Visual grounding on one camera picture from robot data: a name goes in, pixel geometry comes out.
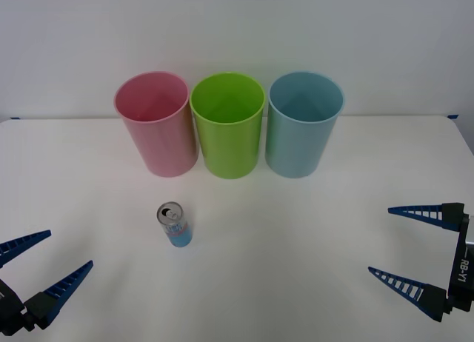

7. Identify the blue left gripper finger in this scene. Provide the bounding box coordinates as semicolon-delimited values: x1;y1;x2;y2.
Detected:
22;260;95;331
0;229;53;271

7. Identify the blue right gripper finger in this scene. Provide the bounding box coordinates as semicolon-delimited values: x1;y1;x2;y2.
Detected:
367;266;450;324
387;201;467;234

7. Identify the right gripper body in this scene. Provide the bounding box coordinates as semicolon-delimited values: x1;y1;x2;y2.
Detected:
445;213;474;315

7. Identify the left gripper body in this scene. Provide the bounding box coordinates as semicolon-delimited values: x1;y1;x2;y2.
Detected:
0;278;38;338

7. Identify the white and blue drink can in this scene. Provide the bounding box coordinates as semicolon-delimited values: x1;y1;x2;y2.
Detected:
156;201;195;249

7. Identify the pale blue plastic bin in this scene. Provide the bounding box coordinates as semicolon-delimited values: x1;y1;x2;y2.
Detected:
267;70;347;179

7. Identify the pink plastic bin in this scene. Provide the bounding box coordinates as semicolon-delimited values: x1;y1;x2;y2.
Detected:
113;70;199;178

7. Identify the green plastic bin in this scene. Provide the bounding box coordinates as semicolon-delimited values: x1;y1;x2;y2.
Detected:
189;71;267;181

